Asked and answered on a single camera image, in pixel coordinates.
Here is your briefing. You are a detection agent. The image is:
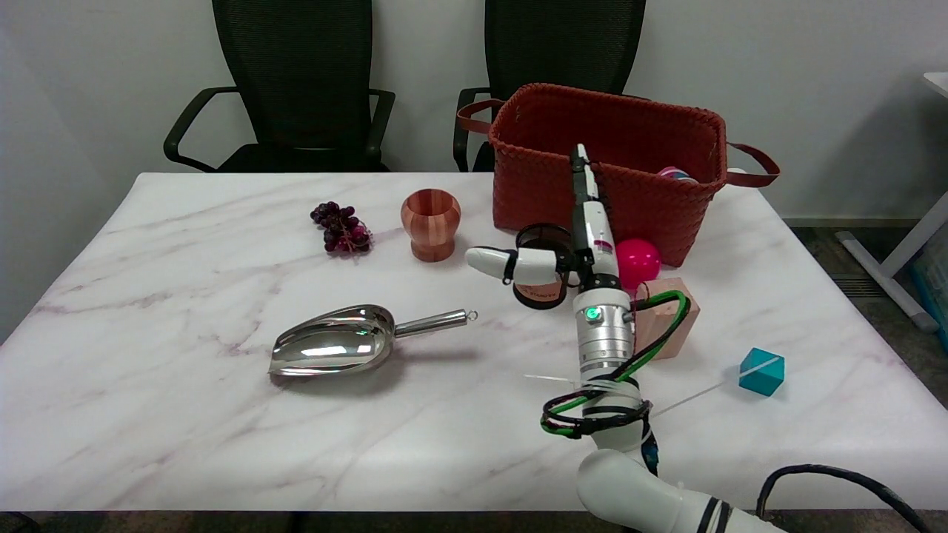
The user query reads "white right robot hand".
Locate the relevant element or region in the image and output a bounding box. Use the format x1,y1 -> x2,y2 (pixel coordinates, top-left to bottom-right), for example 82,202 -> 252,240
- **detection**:
465,144 -> 630,297

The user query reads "black mesh pen container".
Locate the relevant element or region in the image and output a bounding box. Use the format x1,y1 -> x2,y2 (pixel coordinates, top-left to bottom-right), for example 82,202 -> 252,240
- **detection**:
513,223 -> 576,310

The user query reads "pink ball toy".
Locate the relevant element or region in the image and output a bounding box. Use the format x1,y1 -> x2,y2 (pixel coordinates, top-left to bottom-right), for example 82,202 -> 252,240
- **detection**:
615,238 -> 662,291

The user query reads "red woven basket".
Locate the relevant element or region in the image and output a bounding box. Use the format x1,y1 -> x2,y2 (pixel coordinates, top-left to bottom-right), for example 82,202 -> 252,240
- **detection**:
457,83 -> 781,268

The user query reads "light wooden block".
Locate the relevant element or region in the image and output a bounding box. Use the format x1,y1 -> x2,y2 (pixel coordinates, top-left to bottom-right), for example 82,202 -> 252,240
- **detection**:
631,278 -> 701,361

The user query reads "wooden striped cup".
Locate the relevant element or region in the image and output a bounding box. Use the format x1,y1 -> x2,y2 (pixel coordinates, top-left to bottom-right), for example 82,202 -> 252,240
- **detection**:
401,188 -> 461,263

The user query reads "black mesh office chair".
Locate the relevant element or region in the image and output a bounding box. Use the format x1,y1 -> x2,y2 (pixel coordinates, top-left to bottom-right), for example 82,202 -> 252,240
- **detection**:
163,0 -> 396,173
453,0 -> 647,172

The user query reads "teal cube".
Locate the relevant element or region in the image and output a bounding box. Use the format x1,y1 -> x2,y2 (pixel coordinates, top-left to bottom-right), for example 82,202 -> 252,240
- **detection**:
738,347 -> 786,397

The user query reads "dark purple grape bunch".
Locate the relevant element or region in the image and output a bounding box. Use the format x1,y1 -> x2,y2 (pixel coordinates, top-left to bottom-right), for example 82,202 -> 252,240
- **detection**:
310,201 -> 373,256

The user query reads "shiny metal scoop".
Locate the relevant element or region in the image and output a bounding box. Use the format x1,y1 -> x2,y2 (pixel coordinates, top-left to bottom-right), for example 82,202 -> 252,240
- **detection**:
268,304 -> 478,378

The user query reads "blue storage bin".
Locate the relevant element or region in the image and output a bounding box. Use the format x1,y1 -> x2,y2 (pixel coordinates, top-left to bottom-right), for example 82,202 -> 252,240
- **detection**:
912,226 -> 948,353

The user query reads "green robot cable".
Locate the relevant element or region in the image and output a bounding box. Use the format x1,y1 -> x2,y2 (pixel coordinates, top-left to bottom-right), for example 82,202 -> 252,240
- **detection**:
540,289 -> 692,438

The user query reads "white desk frame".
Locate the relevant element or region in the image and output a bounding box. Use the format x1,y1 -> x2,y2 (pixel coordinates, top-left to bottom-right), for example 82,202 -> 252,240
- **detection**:
836,72 -> 948,333

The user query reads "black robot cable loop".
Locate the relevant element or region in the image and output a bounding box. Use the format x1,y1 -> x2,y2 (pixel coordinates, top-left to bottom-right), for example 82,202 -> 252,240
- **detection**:
755,463 -> 931,533

